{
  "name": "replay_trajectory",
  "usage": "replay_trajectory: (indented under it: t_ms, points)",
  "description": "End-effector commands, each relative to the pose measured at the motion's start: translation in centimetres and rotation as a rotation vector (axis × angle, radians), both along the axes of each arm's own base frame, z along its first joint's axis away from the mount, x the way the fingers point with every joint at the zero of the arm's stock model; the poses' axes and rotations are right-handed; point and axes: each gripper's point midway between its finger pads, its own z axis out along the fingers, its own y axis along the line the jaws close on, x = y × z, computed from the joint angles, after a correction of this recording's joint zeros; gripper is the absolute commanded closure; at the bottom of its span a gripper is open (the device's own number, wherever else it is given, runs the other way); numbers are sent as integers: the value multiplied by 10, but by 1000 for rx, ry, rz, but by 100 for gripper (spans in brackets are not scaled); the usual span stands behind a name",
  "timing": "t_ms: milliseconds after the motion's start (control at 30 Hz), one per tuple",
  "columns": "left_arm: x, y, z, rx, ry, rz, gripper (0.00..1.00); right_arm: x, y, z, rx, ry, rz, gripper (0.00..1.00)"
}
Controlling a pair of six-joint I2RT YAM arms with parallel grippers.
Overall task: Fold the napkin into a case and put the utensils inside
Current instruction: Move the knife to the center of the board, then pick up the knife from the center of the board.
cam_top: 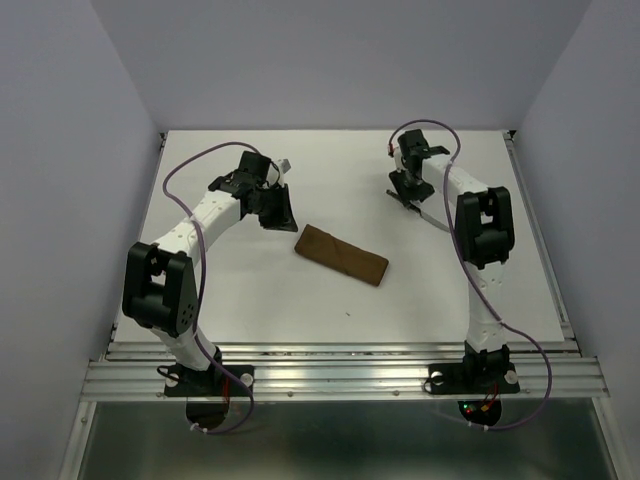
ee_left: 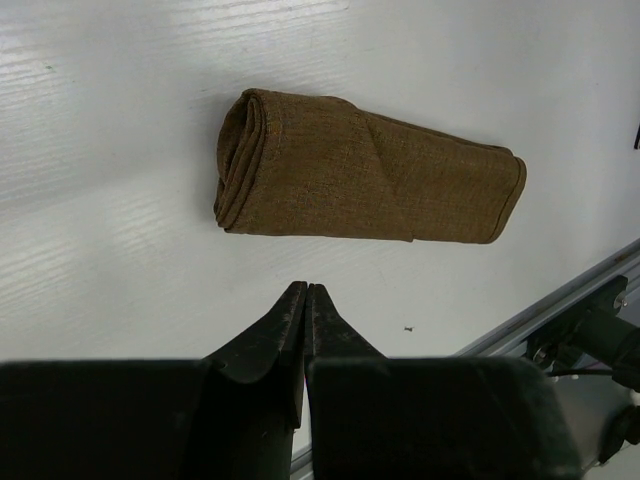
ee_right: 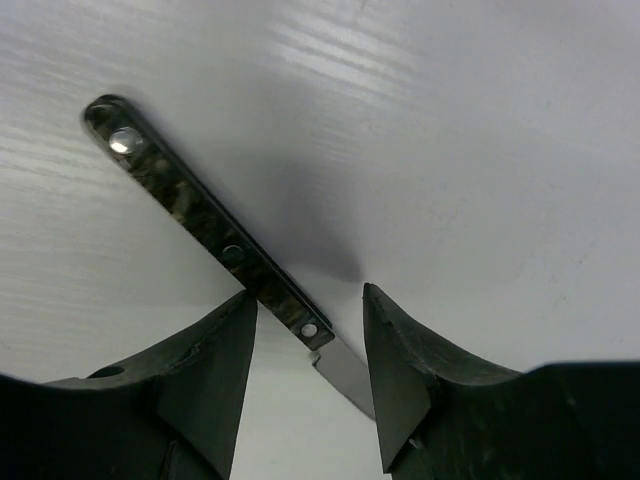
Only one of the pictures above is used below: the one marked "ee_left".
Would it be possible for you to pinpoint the aluminium rail frame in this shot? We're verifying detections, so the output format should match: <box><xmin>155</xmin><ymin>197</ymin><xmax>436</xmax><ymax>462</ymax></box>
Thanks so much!
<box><xmin>304</xmin><ymin>245</ymin><xmax>639</xmax><ymax>479</ymax></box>

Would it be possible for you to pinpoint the brown cloth napkin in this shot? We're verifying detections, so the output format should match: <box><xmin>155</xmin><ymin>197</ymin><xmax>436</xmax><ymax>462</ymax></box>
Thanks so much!
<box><xmin>214</xmin><ymin>89</ymin><xmax>527</xmax><ymax>244</ymax></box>

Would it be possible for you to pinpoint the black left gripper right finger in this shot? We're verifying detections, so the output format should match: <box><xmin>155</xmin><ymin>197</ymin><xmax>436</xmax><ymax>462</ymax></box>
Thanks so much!
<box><xmin>305</xmin><ymin>284</ymin><xmax>582</xmax><ymax>479</ymax></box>

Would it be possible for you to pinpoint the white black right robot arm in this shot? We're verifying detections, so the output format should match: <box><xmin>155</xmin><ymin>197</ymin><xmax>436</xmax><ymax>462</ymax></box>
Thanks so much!
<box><xmin>524</xmin><ymin>276</ymin><xmax>639</xmax><ymax>469</ymax></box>

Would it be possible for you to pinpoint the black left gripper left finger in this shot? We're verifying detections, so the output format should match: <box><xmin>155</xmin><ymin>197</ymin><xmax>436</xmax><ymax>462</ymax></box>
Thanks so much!
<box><xmin>1</xmin><ymin>282</ymin><xmax>307</xmax><ymax>479</ymax></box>

